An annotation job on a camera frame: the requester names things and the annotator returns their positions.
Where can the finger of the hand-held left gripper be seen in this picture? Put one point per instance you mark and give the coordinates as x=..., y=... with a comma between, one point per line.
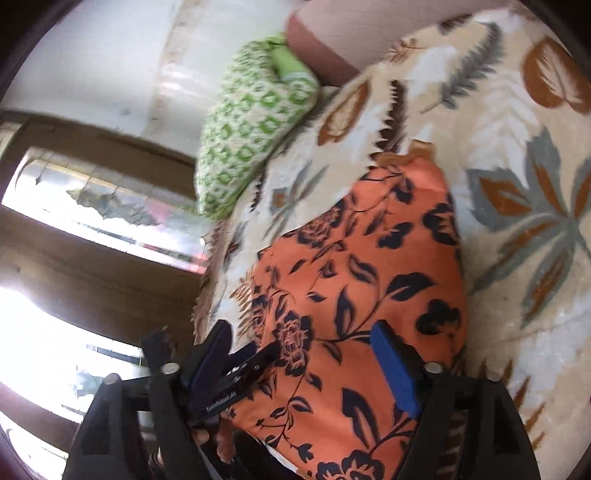
x=256, y=367

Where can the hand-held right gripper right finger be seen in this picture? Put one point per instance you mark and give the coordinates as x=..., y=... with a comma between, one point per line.
x=397, y=369

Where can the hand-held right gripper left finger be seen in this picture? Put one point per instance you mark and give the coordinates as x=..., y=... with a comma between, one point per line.
x=210, y=355

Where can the orange floral cloth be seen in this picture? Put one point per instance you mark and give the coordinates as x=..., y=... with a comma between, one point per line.
x=369, y=240

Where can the person's left hand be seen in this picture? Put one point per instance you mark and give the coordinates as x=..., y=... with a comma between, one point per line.
x=225, y=443

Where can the green patterned pillow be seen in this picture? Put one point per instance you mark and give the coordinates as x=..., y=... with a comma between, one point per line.
x=240, y=138

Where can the leaf print blanket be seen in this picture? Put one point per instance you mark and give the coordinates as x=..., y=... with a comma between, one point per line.
x=508, y=138

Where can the window with wooden frame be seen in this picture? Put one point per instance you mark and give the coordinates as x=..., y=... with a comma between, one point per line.
x=101, y=203
x=55, y=341

